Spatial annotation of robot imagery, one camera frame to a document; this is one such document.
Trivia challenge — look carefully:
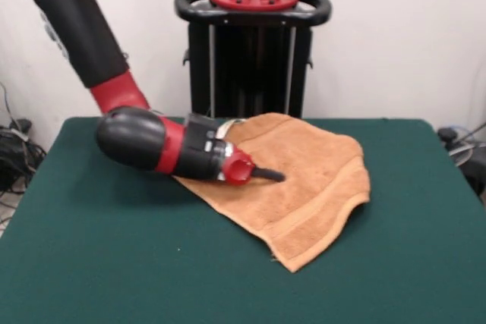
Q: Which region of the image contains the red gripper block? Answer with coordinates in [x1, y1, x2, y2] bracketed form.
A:
[222, 147, 286, 186]

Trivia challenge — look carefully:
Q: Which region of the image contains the dark green table cloth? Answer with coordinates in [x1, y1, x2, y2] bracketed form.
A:
[0, 117, 486, 324]

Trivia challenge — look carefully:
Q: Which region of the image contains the black grey equipment by wall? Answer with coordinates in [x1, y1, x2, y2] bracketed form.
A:
[436, 122, 486, 206]

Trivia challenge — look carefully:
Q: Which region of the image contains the black cable bundle by wall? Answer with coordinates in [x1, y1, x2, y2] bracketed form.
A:
[0, 80, 49, 196]

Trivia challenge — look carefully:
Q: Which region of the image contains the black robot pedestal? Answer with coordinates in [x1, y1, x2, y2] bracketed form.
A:
[174, 0, 333, 118]

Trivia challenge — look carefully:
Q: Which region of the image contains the tan terry towel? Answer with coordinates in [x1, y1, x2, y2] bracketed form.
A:
[172, 112, 371, 274]

